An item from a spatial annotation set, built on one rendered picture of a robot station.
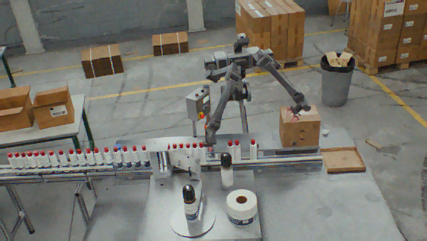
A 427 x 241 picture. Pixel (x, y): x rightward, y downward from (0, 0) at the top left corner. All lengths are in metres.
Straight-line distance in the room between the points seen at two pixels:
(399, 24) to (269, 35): 1.85
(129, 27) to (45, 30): 1.59
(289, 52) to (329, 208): 4.00
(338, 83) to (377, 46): 1.16
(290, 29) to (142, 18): 3.19
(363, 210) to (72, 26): 6.74
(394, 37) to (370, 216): 3.94
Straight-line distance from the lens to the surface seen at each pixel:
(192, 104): 2.98
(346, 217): 2.96
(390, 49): 6.58
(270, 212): 2.94
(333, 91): 5.57
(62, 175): 3.52
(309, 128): 3.37
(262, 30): 6.33
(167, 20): 8.39
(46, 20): 8.52
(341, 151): 3.51
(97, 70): 7.01
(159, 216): 2.91
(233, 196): 2.77
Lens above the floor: 2.94
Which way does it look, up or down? 33 degrees down
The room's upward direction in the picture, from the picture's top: 5 degrees counter-clockwise
